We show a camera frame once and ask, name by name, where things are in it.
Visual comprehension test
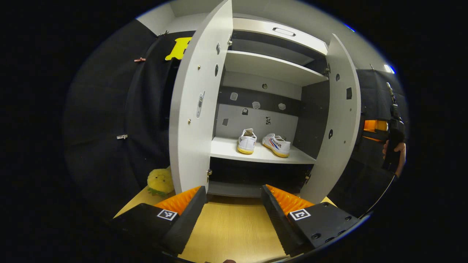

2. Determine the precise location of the yellow plush toy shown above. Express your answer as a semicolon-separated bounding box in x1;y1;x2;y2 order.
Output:
147;167;175;198

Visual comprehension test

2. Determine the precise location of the white canvas shoe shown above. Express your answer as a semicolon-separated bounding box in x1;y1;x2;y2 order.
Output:
237;128;257;155
262;133;291;158

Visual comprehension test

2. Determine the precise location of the white shoe cabinet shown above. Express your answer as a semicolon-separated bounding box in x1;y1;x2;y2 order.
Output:
207;16;331;198

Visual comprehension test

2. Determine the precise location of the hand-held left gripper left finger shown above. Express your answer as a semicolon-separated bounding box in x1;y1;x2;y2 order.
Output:
113;185;207;255

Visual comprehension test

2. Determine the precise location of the white shoe cabinet door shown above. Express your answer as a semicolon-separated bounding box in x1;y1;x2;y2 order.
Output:
300;34;362;204
169;0;234;195

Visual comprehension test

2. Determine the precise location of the white cabinet shelf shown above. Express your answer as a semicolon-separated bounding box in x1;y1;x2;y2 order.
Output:
210;136;317;164
224;50;329;87

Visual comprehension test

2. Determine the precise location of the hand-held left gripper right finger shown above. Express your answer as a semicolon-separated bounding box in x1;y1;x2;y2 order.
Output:
261;184;362;257

